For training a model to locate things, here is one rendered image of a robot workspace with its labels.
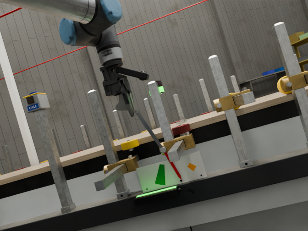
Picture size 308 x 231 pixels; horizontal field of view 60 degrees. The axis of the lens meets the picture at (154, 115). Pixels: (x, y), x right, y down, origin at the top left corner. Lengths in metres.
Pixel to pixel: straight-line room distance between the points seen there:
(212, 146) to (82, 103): 4.26
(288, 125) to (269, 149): 0.13
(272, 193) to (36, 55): 4.93
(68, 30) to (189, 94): 5.36
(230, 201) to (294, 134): 0.42
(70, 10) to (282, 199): 0.95
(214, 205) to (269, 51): 7.25
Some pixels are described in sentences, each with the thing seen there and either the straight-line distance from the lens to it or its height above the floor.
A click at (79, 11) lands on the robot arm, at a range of 0.80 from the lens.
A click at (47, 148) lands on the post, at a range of 1.23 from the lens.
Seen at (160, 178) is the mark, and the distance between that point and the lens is 1.07.
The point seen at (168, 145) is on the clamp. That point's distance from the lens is 1.03.
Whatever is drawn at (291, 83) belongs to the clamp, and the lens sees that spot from 1.05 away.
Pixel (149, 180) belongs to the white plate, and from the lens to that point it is 1.08.
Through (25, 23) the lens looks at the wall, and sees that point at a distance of 5.72.
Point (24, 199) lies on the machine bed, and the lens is 1.63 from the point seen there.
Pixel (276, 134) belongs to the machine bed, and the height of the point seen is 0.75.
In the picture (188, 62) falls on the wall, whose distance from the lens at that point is 6.38.
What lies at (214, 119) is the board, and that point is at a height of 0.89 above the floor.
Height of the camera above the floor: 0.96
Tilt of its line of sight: 1 degrees up
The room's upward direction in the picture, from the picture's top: 17 degrees counter-clockwise
